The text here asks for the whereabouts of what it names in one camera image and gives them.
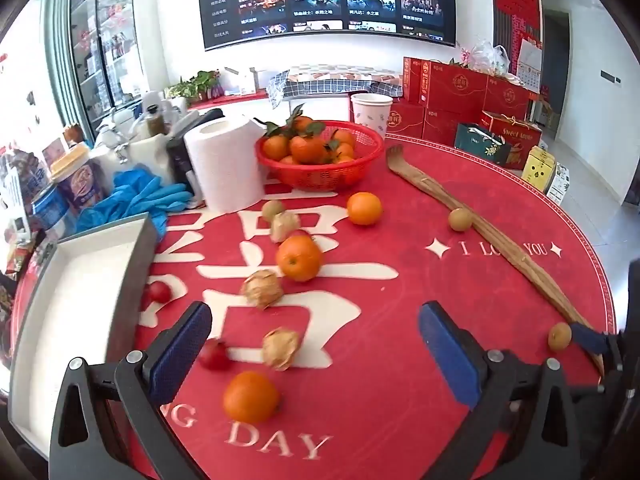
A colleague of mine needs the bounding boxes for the pile of leafy tangerines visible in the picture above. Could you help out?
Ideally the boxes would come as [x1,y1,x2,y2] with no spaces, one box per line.
[262,105,357,166]

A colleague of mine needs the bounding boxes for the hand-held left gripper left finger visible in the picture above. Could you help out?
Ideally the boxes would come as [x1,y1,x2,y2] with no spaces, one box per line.
[49,301,213,480]

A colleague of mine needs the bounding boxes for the stack of red gift boxes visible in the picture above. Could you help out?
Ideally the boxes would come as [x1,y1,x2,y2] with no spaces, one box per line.
[385,56,531,148]

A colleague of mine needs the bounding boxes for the orange patterned board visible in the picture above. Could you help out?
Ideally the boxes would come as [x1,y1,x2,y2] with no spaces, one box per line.
[287,63,403,83]

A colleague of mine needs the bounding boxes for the glass display cabinet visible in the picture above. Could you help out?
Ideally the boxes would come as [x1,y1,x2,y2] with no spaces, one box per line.
[67,0,151,126]

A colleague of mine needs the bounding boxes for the dark green gift bag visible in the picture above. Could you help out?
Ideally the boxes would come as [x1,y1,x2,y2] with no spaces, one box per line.
[454,122,511,166]

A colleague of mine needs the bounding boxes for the red carton with rope handle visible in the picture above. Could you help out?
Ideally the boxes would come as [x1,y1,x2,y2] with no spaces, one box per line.
[480,111,542,170]

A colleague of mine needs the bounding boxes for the white tray with grey rim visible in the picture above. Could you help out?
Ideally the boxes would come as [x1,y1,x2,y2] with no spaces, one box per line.
[7,212,160,453]

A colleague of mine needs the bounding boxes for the blue plaid cloth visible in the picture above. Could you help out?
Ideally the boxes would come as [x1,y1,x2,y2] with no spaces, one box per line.
[267,69,403,109]

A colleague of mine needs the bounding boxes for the wooden back scratcher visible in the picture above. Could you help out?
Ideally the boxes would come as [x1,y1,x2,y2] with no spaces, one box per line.
[386,144,606,376]

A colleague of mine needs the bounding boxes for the purple milk tea cup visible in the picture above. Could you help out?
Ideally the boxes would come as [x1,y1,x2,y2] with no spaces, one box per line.
[50,145,113,211]

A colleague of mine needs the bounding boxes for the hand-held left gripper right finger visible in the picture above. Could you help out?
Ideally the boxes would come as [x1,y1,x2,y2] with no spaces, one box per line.
[419,301,583,480]

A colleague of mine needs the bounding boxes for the grey-green curtain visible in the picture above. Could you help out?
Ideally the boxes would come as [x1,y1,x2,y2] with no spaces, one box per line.
[40,0,86,131]

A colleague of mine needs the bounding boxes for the blue nitrile gloves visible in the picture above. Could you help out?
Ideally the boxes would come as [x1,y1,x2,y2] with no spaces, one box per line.
[75,167,196,236]

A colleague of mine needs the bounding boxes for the yellow carton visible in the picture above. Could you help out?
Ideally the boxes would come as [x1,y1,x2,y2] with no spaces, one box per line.
[521,146,556,191]

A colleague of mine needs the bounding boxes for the snack packets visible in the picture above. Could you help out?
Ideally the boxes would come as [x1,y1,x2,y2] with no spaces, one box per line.
[0,150,41,281]

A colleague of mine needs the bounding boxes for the white handbag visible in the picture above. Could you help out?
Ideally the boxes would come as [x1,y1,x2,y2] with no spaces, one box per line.
[90,125,173,181]

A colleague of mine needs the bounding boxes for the clear plastic bag with flowers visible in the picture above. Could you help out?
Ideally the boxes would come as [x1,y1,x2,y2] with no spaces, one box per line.
[452,40,511,78]

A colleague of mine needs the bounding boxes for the white toilet paper roll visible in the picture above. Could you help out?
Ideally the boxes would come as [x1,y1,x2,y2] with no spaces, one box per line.
[183,114,268,215]

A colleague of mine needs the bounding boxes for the silver figure charm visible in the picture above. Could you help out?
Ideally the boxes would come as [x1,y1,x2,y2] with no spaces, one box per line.
[107,125,131,163]

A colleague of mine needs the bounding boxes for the green potted plant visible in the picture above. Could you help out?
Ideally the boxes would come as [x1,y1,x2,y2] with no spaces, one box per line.
[165,71,223,102]

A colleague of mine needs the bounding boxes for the red plastic basket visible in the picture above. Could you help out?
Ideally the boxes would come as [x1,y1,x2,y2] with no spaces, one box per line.
[255,120,386,192]

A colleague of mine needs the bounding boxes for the wall calendar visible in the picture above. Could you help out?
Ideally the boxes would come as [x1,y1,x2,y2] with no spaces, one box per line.
[515,37,543,93]

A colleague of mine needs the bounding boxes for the orange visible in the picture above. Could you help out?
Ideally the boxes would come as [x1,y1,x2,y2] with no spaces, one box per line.
[223,371,281,424]
[275,236,323,282]
[346,192,384,226]

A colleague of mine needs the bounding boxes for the husked physalis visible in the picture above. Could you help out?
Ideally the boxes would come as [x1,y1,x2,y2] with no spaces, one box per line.
[240,269,284,309]
[270,211,302,243]
[261,327,302,372]

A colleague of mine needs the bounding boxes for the white paper cup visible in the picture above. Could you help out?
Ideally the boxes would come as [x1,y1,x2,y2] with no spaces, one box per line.
[350,93,394,138]

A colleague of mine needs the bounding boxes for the brown pump bottle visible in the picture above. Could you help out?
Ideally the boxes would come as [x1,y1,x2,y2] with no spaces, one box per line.
[145,104,168,136]

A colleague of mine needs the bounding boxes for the black radio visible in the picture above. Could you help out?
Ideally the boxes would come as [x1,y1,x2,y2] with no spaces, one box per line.
[166,109,226,191]

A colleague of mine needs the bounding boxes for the red round table mat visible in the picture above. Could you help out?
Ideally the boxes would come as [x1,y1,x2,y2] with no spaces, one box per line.
[10,132,618,480]

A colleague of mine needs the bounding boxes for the white printed carton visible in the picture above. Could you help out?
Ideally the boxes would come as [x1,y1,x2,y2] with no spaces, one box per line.
[545,162,571,204]

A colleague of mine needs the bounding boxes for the blue drink can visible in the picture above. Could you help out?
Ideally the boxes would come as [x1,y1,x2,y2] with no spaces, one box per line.
[31,185,76,233]

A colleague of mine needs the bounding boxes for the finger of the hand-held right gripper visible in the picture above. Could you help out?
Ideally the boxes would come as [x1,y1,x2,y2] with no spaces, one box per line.
[570,322,612,357]

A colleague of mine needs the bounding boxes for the small white carton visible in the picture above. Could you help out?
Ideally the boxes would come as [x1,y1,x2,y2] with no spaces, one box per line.
[224,66,268,96]

